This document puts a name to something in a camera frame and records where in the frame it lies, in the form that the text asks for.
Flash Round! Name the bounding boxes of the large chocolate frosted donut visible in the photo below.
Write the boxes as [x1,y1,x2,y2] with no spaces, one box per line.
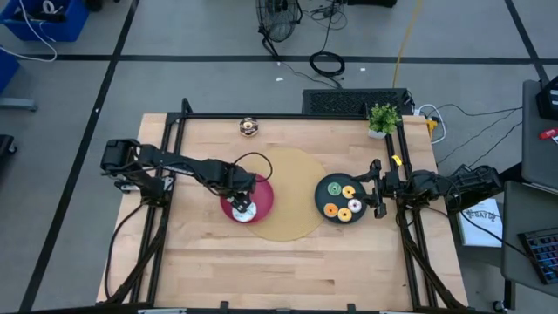
[238,116,260,138]

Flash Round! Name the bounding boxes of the black floor fan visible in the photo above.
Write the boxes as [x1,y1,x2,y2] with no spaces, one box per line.
[255,0,303,60]

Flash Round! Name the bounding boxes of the yellow hanging cable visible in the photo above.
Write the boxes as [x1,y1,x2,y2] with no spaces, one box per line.
[391,0,424,88]

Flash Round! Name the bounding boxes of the black backlit keyboard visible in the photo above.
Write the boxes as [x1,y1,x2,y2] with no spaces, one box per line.
[517,226,558,285]

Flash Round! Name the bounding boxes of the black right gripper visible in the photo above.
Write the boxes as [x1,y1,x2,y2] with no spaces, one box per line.
[351,159,405,220]

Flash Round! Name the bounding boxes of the green plant in white pot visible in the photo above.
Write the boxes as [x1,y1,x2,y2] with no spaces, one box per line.
[367,102,402,140]

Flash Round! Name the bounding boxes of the black desk device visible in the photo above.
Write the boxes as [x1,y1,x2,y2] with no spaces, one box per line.
[534,76,558,122]

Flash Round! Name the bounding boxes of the gray metal base foot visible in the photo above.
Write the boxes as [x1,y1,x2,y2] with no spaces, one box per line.
[0,98,38,111]

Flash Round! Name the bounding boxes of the round woven straw placemat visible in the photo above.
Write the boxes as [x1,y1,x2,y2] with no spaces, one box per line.
[243,147,329,242]

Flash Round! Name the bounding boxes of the gray desk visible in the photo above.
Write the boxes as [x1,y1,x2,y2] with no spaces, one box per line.
[521,79,558,191]
[500,181,558,300]

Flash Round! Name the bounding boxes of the white power cable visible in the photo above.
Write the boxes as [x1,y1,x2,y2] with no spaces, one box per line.
[413,103,448,145]

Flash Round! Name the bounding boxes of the white floor cable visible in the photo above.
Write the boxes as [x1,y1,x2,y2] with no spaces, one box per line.
[0,0,58,63]

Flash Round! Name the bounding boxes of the red plate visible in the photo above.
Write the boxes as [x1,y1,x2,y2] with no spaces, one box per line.
[219,173,276,225]

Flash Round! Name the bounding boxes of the black left camera cable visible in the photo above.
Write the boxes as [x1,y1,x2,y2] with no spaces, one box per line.
[233,151,275,184]

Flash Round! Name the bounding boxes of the black computer tower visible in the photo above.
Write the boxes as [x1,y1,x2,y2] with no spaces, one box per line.
[302,88,414,117]

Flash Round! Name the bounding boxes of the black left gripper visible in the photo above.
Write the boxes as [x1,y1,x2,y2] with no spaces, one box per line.
[217,165,258,214]

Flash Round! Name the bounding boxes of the blue plastic bin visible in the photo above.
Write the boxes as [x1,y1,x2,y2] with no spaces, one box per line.
[0,45,21,95]
[0,0,91,44]

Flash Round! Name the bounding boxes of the coiled black floor cable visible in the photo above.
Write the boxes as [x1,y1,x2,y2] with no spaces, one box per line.
[308,51,346,79]

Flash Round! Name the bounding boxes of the black chair base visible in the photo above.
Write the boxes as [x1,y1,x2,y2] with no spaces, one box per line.
[0,133,17,158]

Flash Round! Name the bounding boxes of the white printed booklet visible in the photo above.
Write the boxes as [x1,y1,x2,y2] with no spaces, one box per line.
[457,198,505,249]

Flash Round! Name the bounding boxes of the tangled black floor cables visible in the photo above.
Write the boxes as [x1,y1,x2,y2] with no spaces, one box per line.
[303,0,350,31]

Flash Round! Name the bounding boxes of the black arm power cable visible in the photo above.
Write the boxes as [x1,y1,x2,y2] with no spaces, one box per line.
[103,202,147,302]

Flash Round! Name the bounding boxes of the dark round plate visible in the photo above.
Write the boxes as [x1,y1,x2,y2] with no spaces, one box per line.
[314,172,370,226]

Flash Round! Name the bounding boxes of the large white frosted donut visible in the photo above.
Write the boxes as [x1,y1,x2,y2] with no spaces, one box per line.
[232,202,258,223]

